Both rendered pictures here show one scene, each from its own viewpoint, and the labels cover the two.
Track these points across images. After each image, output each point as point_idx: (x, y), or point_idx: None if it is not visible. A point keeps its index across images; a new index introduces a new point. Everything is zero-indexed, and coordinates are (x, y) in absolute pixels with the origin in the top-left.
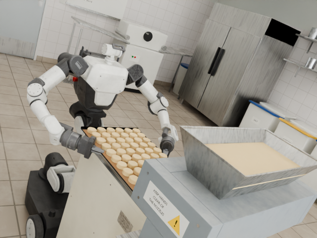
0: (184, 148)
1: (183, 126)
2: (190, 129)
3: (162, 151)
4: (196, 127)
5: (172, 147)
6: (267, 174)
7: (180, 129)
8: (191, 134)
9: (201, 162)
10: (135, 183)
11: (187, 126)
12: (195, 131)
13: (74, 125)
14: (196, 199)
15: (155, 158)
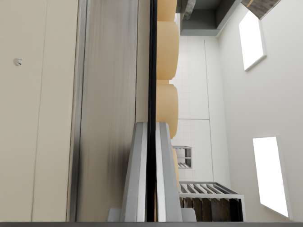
0: (246, 6)
1: (263, 16)
2: (268, 8)
3: (154, 201)
4: (276, 2)
5: (301, 222)
6: None
7: (258, 17)
8: (265, 5)
9: None
10: (193, 35)
11: (267, 13)
12: (272, 2)
13: None
14: None
15: (220, 29)
